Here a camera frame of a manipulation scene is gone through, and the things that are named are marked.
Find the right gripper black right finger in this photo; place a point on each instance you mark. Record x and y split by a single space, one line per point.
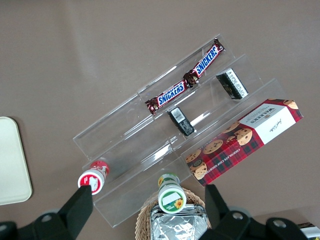
225 220

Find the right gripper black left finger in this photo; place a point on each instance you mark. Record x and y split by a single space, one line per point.
75 215

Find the oval tan wicker basket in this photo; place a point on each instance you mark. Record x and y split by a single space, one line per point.
143 220

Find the beige plastic tray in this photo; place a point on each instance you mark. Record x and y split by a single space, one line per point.
12 160

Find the red lid yogurt cup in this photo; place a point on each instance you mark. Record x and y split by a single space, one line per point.
93 177

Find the silver foil container stack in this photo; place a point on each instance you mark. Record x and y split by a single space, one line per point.
175 225

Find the green lid yogurt cup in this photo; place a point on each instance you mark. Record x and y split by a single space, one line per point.
171 193

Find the red tartan cookie box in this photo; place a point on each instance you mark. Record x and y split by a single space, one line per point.
245 140

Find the clear acrylic tiered shelf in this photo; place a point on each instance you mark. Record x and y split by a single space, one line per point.
140 140

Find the small black box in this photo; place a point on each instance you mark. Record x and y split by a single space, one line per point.
232 83
181 121

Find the Snickers chocolate bar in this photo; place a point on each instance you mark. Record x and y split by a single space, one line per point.
207 61
170 96

